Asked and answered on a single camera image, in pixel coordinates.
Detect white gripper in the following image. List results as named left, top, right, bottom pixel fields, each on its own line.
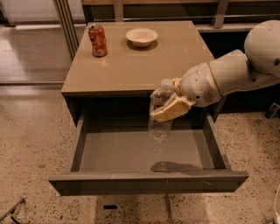
left=152, top=63, right=221, bottom=122

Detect clear plastic water bottle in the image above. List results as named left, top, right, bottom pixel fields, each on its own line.
left=148, top=79, right=174, bottom=144

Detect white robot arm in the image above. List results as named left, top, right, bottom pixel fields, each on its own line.
left=150, top=20, right=280, bottom=122

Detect grey cabinet with glass top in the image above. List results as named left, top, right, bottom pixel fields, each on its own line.
left=61, top=21, right=214, bottom=122

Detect open grey top drawer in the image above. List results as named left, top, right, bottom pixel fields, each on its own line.
left=49, top=112, right=249, bottom=196

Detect white ceramic bowl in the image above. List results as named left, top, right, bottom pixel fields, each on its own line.
left=126, top=28, right=158, bottom=47

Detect orange soda can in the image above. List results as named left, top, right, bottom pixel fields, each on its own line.
left=88, top=24, right=108, bottom=57

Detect black object on floor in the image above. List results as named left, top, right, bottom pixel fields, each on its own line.
left=0, top=198, right=25, bottom=224

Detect metal window frame rail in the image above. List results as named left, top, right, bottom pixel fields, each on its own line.
left=53, top=0, right=79, bottom=60

